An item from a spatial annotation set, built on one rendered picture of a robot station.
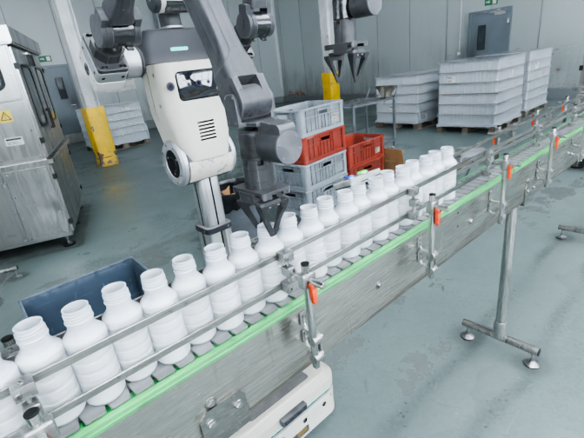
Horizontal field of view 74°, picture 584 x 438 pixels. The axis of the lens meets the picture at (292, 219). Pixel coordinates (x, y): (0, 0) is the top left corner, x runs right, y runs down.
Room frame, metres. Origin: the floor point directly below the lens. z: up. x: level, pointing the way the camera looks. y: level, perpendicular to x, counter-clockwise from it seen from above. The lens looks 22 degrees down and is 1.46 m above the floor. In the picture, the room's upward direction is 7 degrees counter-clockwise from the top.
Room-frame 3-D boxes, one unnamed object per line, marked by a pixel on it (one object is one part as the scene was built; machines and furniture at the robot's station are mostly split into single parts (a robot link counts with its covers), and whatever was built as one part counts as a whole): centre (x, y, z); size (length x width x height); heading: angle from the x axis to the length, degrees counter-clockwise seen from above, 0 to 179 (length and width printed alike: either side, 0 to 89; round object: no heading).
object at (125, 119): (9.86, 4.04, 0.50); 1.24 x 1.03 x 1.00; 132
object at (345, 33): (1.13, -0.20, 1.51); 0.10 x 0.07 x 0.07; 39
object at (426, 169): (1.09, -0.40, 1.08); 0.06 x 0.06 x 0.17
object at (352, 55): (1.11, -0.21, 1.44); 0.07 x 0.07 x 0.09; 39
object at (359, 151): (3.99, -0.70, 0.55); 0.61 x 0.41 x 0.22; 132
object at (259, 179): (0.72, 0.05, 1.26); 0.10 x 0.07 x 0.07; 39
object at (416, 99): (8.19, -2.75, 0.50); 1.23 x 1.05 x 1.00; 128
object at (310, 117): (3.47, -0.22, 1.00); 0.61 x 0.41 x 0.22; 137
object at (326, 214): (0.84, -0.08, 1.08); 0.06 x 0.06 x 0.17
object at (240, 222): (2.88, 0.41, 0.32); 0.45 x 0.45 x 0.64
